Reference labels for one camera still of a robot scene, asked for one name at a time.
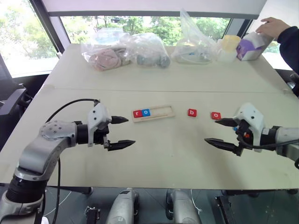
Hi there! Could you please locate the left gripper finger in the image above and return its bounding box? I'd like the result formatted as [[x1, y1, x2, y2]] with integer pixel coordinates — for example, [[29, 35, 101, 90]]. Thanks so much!
[[111, 115, 129, 125], [107, 140, 136, 152]]

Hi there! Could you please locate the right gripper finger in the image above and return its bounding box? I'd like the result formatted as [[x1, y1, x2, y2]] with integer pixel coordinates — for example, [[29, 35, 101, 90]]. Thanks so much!
[[204, 138, 240, 155], [214, 118, 237, 128]]

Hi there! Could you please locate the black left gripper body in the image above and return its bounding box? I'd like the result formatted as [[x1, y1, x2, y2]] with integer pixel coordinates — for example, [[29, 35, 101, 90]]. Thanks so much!
[[93, 116, 113, 150]]

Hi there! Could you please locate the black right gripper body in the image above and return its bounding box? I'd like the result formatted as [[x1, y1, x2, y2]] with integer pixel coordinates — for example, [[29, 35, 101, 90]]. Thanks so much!
[[233, 118, 254, 157]]

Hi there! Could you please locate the wooden letter tray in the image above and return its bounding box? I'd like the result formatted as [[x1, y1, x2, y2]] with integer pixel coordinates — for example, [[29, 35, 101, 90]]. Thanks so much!
[[131, 105, 176, 123]]

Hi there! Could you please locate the purple tissue box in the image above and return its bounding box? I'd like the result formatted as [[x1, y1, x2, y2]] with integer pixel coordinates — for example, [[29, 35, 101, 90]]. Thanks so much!
[[235, 31, 273, 62]]

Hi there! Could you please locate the silver left robot leg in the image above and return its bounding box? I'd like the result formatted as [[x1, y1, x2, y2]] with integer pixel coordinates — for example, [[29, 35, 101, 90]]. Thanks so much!
[[105, 188, 141, 224]]

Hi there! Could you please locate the silver robot leg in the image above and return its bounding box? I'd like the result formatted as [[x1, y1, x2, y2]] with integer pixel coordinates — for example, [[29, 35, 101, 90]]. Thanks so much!
[[165, 188, 202, 224], [105, 188, 141, 224]]

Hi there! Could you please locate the silver right robot leg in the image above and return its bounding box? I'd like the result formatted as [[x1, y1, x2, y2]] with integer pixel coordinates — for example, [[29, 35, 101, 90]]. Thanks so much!
[[165, 188, 202, 224]]

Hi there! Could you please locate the person's bare hand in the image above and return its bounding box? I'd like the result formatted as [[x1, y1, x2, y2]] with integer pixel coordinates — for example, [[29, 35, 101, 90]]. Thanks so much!
[[255, 16, 288, 39]]

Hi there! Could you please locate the plastic bag with pink cloth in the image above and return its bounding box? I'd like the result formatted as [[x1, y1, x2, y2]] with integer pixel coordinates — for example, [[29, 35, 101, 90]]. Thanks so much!
[[80, 31, 132, 72]]

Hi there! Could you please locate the translucent white plastic container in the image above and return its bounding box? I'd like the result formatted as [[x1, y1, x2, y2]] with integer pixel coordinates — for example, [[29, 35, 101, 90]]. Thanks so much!
[[215, 44, 237, 63]]

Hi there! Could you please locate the plastic bag with grey items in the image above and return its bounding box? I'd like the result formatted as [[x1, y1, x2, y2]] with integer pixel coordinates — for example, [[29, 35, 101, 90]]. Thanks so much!
[[120, 32, 171, 70]]

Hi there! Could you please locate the plastic container yellow lid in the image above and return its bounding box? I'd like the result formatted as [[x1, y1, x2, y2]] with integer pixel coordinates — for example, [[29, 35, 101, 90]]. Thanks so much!
[[220, 35, 241, 51]]

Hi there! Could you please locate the tall clear plastic bag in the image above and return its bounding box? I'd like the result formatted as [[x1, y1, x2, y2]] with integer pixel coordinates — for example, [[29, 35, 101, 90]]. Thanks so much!
[[171, 8, 218, 65]]

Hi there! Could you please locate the white roller window blind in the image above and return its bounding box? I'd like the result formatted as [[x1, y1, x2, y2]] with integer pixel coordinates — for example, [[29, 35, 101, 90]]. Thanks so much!
[[40, 0, 268, 20]]

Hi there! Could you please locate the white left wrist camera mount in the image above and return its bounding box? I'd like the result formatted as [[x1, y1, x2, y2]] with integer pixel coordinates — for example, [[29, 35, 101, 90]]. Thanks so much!
[[87, 102, 112, 148]]

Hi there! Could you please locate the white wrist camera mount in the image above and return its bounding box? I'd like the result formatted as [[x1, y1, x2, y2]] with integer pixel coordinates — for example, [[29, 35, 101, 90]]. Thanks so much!
[[87, 102, 112, 148], [233, 102, 266, 153]]

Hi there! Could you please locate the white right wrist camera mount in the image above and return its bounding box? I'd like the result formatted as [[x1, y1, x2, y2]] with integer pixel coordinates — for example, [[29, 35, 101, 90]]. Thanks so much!
[[233, 102, 266, 153]]

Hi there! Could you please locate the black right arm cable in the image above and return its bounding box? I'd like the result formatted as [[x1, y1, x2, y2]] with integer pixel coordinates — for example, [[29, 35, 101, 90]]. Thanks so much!
[[242, 139, 299, 150]]

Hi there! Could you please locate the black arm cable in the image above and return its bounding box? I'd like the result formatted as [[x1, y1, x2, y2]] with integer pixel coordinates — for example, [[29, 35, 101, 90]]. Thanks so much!
[[242, 139, 299, 150], [45, 98, 100, 224]]

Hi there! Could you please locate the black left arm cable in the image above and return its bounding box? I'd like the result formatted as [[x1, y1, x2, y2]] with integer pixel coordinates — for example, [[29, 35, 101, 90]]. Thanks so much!
[[45, 98, 100, 224]]

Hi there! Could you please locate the black table leg bracket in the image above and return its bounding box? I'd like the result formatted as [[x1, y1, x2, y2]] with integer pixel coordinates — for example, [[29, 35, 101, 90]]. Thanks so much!
[[85, 205, 101, 224], [214, 195, 235, 224]]

